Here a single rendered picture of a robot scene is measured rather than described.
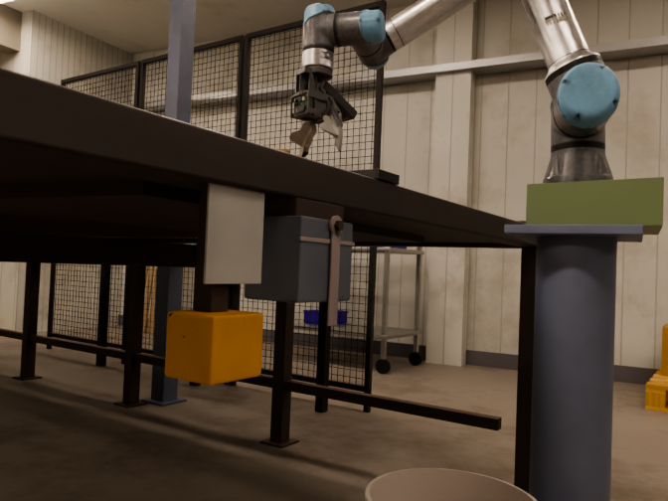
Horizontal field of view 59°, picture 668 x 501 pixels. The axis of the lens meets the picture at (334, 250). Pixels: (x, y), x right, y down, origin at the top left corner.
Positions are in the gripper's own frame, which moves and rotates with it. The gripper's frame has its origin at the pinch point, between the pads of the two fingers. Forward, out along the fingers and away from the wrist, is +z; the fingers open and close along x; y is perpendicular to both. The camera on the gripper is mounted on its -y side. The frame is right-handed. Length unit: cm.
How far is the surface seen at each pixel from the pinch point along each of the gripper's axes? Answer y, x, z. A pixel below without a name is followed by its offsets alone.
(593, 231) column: -32, 51, 18
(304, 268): 37, 45, 28
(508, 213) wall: -325, -172, -28
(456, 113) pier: -294, -202, -110
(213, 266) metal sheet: 52, 47, 28
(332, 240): 31, 44, 23
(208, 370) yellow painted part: 53, 49, 40
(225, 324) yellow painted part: 51, 49, 35
